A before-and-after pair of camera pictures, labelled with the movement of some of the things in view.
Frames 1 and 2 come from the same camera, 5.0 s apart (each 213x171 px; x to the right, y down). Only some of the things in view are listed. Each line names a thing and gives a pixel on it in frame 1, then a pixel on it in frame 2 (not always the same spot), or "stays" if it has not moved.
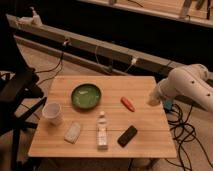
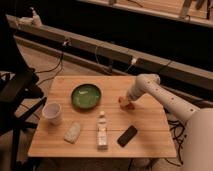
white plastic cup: [52, 113] stays
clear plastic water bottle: [102, 132] stays
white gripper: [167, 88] → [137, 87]
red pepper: [128, 104] stays
